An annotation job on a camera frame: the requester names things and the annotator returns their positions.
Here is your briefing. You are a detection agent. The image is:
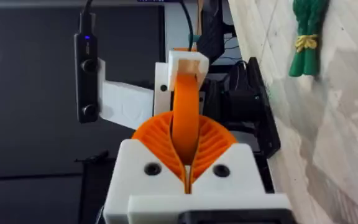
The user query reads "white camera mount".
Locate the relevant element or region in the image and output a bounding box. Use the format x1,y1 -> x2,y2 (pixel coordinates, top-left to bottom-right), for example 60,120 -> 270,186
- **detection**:
96,58 -> 155,131

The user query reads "black upright wrist plate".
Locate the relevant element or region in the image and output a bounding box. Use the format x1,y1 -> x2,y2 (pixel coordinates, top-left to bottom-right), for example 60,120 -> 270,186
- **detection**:
246,56 -> 282,159

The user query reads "black cable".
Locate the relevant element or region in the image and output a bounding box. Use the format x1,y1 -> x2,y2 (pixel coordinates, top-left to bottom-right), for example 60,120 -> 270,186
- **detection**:
178,0 -> 196,52

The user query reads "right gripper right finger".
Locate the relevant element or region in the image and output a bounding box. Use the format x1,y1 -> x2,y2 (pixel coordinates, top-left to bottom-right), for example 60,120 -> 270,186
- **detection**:
188,114 -> 267,195

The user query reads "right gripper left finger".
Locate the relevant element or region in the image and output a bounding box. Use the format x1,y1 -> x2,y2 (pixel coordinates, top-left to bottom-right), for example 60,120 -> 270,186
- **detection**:
103,111 -> 188,224

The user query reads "green toy vegetable bundle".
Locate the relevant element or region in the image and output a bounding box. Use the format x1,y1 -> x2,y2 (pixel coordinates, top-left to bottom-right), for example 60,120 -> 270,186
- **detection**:
288,0 -> 331,78

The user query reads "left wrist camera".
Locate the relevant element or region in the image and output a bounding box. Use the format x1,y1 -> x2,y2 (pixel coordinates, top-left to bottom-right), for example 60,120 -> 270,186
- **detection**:
73,11 -> 99,124

